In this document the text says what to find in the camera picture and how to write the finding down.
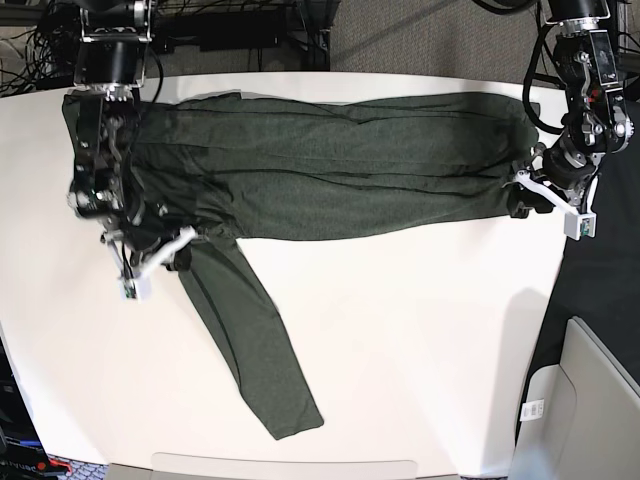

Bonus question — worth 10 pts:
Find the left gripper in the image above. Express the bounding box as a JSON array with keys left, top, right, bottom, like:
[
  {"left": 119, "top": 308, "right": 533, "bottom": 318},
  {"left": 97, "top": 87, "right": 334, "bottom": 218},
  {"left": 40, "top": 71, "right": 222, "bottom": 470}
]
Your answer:
[{"left": 506, "top": 142, "right": 597, "bottom": 219}]

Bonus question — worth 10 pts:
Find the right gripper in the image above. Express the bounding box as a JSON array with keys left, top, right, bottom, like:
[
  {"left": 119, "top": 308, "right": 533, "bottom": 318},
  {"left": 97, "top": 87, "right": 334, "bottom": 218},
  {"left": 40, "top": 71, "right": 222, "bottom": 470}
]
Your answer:
[{"left": 102, "top": 212, "right": 192, "bottom": 272}]

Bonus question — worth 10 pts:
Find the green long-sleeve shirt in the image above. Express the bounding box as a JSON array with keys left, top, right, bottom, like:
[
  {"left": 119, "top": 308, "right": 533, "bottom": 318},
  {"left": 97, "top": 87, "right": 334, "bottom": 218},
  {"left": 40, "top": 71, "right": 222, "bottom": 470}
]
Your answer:
[{"left": 62, "top": 89, "right": 541, "bottom": 442}]

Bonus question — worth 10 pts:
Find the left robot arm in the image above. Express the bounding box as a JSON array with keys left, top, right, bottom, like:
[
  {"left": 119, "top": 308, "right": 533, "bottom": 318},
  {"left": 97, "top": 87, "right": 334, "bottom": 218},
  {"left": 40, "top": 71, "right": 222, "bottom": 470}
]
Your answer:
[{"left": 508, "top": 1, "right": 634, "bottom": 218}]

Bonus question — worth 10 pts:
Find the grey plastic bin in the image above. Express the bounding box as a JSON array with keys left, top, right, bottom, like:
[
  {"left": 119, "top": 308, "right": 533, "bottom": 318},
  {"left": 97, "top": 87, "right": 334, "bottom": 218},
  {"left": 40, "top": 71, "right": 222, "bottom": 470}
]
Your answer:
[{"left": 508, "top": 317, "right": 639, "bottom": 480}]

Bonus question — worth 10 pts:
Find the black box with orange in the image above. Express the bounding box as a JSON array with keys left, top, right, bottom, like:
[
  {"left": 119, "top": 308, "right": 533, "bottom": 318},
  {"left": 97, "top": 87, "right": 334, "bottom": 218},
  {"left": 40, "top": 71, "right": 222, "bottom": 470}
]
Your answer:
[{"left": 1, "top": 348, "right": 73, "bottom": 479}]

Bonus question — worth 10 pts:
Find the black aluminium frame rail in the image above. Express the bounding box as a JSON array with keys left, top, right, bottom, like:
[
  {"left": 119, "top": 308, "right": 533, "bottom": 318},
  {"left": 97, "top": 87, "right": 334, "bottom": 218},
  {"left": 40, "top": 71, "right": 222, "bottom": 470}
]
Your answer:
[{"left": 296, "top": 0, "right": 334, "bottom": 72}]

